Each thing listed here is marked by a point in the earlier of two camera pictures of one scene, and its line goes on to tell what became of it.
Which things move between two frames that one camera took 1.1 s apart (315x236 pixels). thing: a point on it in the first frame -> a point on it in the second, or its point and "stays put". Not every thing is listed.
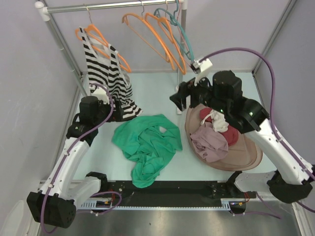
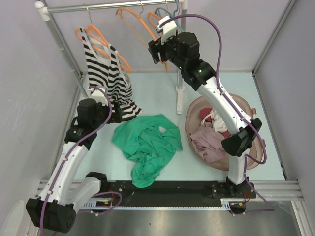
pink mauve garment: x=211 y=145 stays put
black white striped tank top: x=105 y=67 stays put
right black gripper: x=185 y=89 -> x=156 y=46
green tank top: x=149 y=142 stays put
